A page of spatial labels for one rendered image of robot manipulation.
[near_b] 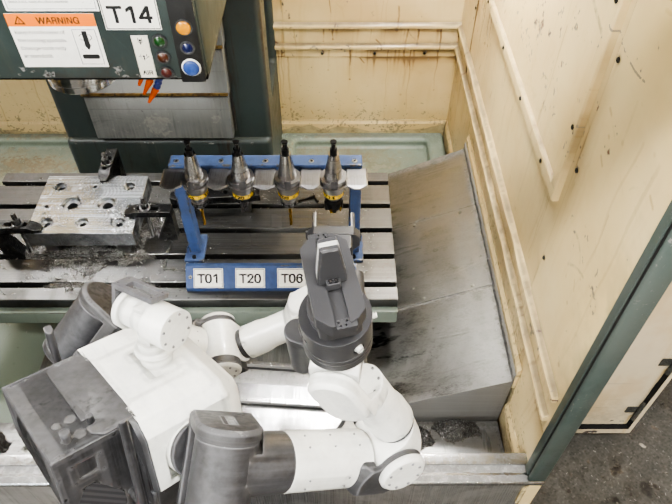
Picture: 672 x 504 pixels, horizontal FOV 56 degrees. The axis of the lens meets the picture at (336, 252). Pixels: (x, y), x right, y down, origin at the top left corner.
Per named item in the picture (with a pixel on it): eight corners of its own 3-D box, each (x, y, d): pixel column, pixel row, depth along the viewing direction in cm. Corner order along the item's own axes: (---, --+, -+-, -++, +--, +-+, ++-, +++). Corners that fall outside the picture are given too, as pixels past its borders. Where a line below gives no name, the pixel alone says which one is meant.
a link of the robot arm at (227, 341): (302, 353, 133) (224, 385, 137) (294, 311, 139) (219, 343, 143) (278, 335, 124) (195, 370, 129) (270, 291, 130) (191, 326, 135)
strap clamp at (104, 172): (117, 204, 190) (103, 166, 179) (106, 204, 190) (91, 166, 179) (126, 175, 199) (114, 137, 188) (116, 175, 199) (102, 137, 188)
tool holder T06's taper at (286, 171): (296, 168, 152) (294, 146, 147) (296, 181, 149) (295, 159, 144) (277, 169, 152) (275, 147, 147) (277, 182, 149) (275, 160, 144)
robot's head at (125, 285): (144, 348, 95) (143, 303, 92) (105, 329, 99) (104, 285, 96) (174, 333, 100) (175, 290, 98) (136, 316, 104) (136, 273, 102)
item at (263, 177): (274, 191, 149) (274, 188, 149) (252, 191, 149) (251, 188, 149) (276, 171, 154) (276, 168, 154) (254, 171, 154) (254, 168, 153)
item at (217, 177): (227, 191, 149) (227, 188, 149) (205, 191, 149) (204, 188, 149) (231, 171, 154) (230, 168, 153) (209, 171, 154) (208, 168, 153)
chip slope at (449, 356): (495, 424, 174) (516, 375, 154) (240, 424, 174) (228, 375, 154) (454, 198, 233) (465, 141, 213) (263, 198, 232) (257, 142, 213)
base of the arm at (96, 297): (114, 385, 121) (63, 390, 111) (83, 337, 127) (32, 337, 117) (157, 328, 118) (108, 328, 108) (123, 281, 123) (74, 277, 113)
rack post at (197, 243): (204, 262, 175) (184, 183, 153) (184, 262, 175) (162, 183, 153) (208, 236, 182) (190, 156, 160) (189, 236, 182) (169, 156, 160)
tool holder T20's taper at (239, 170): (248, 168, 152) (245, 146, 147) (251, 180, 149) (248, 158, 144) (230, 170, 152) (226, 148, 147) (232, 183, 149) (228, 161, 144)
